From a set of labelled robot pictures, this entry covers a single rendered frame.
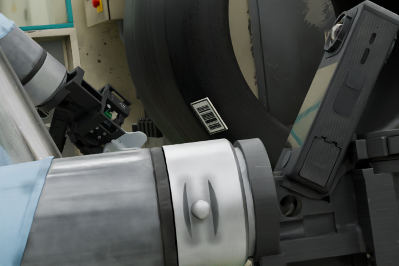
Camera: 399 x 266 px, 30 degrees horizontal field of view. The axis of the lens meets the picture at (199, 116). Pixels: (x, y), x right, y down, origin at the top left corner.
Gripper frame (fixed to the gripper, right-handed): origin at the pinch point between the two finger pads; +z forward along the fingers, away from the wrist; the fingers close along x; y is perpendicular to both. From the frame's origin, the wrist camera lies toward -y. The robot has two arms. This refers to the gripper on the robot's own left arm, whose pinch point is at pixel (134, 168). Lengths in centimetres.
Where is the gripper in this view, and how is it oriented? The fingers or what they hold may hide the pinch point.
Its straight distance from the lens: 122.4
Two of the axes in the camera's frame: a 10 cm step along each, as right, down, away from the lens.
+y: 7.5, -4.5, -4.8
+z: 6.5, 5.9, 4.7
